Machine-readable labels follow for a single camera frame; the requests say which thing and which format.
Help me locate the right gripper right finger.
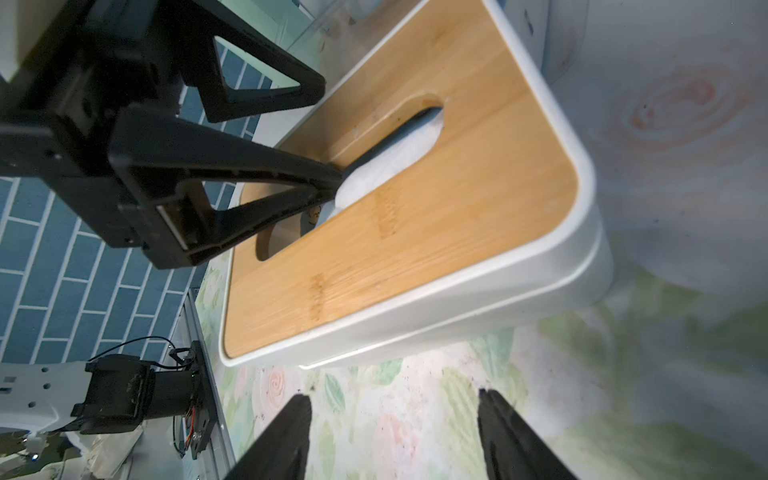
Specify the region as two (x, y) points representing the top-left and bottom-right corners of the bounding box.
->
(477, 389), (577, 480)

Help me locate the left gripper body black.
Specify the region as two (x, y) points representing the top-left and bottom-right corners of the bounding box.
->
(1, 1), (182, 248)

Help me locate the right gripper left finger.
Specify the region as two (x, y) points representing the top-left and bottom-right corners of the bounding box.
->
(225, 394), (312, 480)

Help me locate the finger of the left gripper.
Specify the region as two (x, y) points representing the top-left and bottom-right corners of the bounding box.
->
(107, 105), (342, 269)
(173, 1), (326, 123)

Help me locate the white plastic box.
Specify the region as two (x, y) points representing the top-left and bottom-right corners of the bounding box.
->
(296, 203), (616, 371)

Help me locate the white box with bamboo lid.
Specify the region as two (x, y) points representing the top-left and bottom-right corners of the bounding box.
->
(218, 1), (597, 367)

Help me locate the clear plastic tissue box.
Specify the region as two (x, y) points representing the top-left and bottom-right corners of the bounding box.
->
(287, 1), (417, 83)

